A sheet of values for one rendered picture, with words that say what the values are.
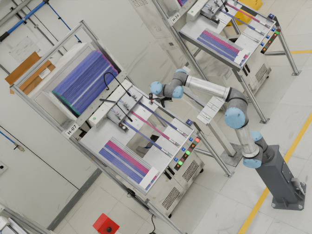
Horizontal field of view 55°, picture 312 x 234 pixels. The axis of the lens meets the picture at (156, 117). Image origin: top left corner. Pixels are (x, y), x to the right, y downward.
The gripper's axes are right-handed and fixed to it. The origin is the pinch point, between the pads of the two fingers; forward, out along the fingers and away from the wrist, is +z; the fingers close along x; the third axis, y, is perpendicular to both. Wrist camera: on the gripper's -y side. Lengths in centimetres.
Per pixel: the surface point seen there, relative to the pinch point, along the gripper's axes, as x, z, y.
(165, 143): -28, 43, -11
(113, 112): -3, 30, -53
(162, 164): -46, 39, -11
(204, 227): -100, 82, 19
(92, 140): -28, 26, -69
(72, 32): 54, -6, -77
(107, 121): -11, 32, -60
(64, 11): 136, 100, -160
